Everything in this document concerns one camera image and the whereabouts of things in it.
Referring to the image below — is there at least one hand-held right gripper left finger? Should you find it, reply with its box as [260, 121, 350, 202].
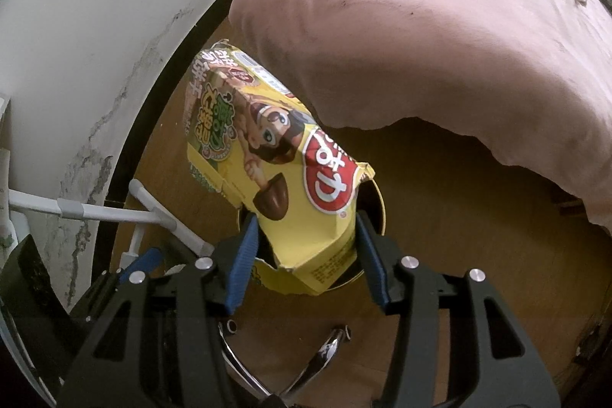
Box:
[57, 214, 259, 408]

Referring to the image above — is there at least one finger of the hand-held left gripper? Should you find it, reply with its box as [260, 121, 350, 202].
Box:
[117, 247, 166, 284]

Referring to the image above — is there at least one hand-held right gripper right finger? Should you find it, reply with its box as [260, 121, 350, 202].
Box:
[356, 211, 560, 408]

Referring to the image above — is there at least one yellow snack box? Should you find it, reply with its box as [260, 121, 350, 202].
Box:
[183, 39, 376, 296]

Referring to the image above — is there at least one white tube rack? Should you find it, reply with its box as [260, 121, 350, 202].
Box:
[0, 95, 216, 280]

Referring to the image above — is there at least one chrome chair base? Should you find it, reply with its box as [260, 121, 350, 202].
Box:
[217, 319, 355, 408]

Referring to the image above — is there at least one pink blanket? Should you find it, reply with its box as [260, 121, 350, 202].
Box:
[228, 0, 612, 239]

